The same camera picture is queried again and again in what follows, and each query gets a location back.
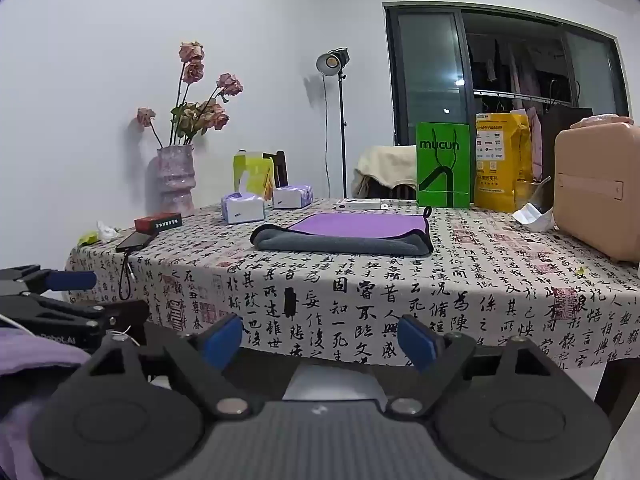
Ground purple cloth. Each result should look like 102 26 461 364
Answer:
0 327 93 480

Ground dark chair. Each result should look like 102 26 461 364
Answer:
352 167 419 201

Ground purple and grey towel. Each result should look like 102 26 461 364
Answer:
250 206 435 259

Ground red and black box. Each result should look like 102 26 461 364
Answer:
133 213 183 234

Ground hanging clothes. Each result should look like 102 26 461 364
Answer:
467 34 581 181

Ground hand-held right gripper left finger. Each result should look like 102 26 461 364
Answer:
90 312 267 419

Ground dried pink roses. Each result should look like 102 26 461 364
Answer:
136 41 245 149

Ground studio light on stand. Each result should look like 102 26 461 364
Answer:
315 47 351 200

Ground yellow plastic bag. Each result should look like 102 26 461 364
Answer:
473 112 532 214

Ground dark brown paper bag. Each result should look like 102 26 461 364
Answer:
539 107 594 182

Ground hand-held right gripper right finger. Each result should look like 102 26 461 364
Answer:
382 314 557 420

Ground dark framed sliding window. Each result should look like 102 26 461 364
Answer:
382 1 633 150

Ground cream cloth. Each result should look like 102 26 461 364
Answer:
355 144 419 189

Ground clear plastic container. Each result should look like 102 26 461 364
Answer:
514 175 554 211

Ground white paper slip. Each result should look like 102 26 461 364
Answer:
512 203 556 234

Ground green paper bag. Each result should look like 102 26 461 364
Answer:
415 121 472 210

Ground pink suitcase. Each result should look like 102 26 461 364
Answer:
553 120 640 266

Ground pink speckled ceramic vase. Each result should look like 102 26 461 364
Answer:
146 143 197 219

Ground pink cloth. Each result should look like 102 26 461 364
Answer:
569 114 637 130

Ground black phone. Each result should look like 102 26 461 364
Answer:
115 231 153 254

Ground yellow-green paper bag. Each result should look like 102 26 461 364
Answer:
232 152 276 201

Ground black phone strap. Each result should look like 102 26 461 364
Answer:
119 251 136 302

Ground flat white box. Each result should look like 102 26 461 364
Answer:
334 198 391 211

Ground purple tissue pack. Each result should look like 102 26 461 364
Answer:
272 184 314 210
220 192 266 225

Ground calligraphy print tablecloth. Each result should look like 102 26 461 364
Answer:
65 198 640 372

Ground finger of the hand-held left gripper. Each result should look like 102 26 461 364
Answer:
0 293 151 347
0 265 99 295

